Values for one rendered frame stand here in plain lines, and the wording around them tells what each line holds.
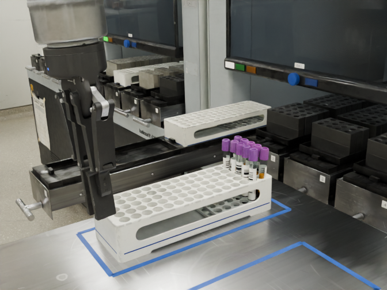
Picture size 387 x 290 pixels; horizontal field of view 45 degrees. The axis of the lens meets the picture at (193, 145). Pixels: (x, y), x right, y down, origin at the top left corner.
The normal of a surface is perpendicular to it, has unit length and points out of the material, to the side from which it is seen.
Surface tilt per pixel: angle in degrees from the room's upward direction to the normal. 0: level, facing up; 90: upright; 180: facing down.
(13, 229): 0
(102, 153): 96
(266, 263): 0
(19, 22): 90
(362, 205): 90
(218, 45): 90
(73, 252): 0
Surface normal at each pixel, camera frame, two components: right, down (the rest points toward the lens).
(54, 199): 0.57, 0.27
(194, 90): -0.82, 0.22
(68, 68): 0.00, 0.31
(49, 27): -0.31, 0.33
